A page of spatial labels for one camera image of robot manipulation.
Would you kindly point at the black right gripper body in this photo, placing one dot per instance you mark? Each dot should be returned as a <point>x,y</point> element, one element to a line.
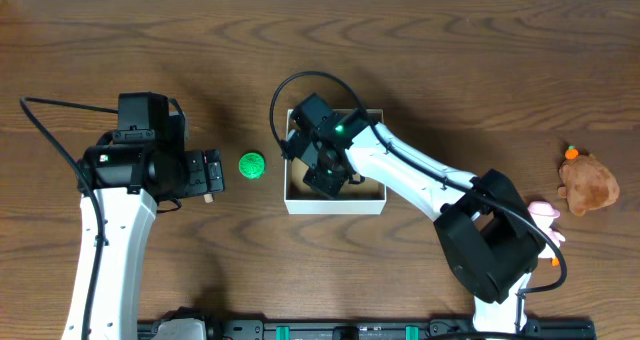
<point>324,178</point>

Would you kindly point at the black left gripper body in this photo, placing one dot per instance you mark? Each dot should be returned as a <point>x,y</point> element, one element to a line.
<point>214,170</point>

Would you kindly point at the green plastic spinning disc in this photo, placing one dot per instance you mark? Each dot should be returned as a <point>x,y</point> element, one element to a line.
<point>252,165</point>

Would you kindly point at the white cardboard box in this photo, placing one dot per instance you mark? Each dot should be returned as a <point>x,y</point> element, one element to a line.
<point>368,198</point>

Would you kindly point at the pink plush pig with hat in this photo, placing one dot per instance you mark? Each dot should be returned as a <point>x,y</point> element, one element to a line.
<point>544,214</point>

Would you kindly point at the brown plush capybara with orange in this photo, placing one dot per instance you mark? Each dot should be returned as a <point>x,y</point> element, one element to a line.
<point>587,184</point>

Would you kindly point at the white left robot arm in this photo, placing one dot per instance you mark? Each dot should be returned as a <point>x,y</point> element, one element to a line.
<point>122,180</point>

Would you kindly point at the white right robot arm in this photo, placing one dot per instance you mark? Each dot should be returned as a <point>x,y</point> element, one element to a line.
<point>489,240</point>

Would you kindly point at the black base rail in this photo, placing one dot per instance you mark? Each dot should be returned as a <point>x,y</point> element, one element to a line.
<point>186,323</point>

